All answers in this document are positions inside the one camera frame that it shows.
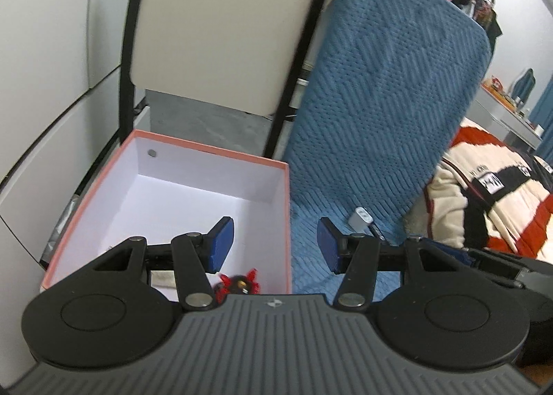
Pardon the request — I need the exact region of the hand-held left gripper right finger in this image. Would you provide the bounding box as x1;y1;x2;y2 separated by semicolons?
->
317;218;469;310

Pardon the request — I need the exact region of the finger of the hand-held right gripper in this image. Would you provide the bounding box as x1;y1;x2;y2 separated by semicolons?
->
469;247;527;288

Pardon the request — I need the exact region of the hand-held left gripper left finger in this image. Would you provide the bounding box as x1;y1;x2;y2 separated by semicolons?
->
93;217;235;311

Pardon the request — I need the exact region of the red lion figurine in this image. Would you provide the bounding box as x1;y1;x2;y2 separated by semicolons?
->
216;268;262;296

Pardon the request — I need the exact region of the pink cardboard box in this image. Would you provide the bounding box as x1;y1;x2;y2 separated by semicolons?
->
40;129;295;297

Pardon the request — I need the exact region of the white plug adapter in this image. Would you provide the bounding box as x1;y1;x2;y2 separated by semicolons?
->
348;206;376;230

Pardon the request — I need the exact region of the striped fleece blanket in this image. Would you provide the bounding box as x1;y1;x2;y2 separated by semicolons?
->
406;126;553;268

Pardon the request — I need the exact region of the white dresser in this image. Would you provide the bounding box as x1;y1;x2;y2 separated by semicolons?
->
469;84;546;154

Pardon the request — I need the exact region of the teal curtain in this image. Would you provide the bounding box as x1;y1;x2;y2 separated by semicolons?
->
528;79;553;159

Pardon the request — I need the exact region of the teal oval mirror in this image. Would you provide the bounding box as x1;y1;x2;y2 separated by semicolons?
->
513;68;537;102

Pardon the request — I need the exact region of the beige folding chair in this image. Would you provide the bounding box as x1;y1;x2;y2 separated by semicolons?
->
120;0;337;159

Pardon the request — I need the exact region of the white wardrobe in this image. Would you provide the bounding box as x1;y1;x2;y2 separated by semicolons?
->
0;0;150;277

